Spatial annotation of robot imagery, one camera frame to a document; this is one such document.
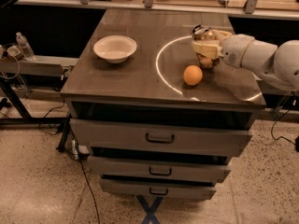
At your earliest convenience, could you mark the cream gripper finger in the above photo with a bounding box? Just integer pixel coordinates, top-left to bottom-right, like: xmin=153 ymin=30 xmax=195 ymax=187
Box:
xmin=192 ymin=40 xmax=221 ymax=60
xmin=214 ymin=30 xmax=233 ymax=41

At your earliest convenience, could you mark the grey drawer cabinet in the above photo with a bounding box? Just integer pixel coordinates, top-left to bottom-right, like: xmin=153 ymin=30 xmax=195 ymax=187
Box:
xmin=61 ymin=9 xmax=264 ymax=188

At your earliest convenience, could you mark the middle grey drawer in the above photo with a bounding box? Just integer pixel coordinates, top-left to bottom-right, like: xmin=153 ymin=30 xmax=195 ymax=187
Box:
xmin=88 ymin=156 xmax=231 ymax=183

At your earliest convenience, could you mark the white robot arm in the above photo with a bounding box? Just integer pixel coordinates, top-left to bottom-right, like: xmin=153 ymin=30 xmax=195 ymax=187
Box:
xmin=192 ymin=26 xmax=299 ymax=91

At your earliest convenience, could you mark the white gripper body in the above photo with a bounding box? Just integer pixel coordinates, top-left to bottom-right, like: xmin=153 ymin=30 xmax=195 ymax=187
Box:
xmin=222 ymin=35 xmax=254 ymax=68

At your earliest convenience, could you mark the blue tape cross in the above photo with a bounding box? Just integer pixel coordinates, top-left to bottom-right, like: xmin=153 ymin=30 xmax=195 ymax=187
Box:
xmin=137 ymin=195 xmax=163 ymax=224

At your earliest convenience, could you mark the bottom grey drawer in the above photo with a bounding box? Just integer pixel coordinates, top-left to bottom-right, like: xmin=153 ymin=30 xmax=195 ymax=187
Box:
xmin=100 ymin=179 xmax=216 ymax=200

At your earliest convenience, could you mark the grey drawer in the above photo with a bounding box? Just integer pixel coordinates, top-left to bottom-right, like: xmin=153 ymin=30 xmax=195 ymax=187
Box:
xmin=100 ymin=179 xmax=216 ymax=200
xmin=88 ymin=156 xmax=231 ymax=183
xmin=70 ymin=119 xmax=252 ymax=157

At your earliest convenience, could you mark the white paper bowl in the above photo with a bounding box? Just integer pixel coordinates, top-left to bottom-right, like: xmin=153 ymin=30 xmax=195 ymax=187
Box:
xmin=93 ymin=35 xmax=137 ymax=63

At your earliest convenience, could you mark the black cable right side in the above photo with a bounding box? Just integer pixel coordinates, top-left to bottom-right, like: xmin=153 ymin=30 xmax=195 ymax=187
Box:
xmin=270 ymin=91 xmax=299 ymax=147

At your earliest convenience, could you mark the black floor cable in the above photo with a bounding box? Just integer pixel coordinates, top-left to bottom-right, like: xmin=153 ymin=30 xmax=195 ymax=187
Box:
xmin=38 ymin=96 xmax=102 ymax=224

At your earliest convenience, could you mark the orange fruit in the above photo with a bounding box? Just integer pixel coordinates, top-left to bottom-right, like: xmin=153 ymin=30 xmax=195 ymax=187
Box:
xmin=183 ymin=65 xmax=203 ymax=86

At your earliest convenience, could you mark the clear plastic water bottle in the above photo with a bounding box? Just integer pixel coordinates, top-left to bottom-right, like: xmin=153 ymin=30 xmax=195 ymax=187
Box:
xmin=16 ymin=32 xmax=36 ymax=61

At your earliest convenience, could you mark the grey side bench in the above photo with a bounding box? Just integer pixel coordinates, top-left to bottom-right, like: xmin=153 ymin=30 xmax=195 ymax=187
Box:
xmin=0 ymin=55 xmax=78 ymax=77

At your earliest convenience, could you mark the top grey drawer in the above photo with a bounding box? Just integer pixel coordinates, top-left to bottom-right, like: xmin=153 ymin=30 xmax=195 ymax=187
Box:
xmin=70 ymin=119 xmax=252 ymax=157

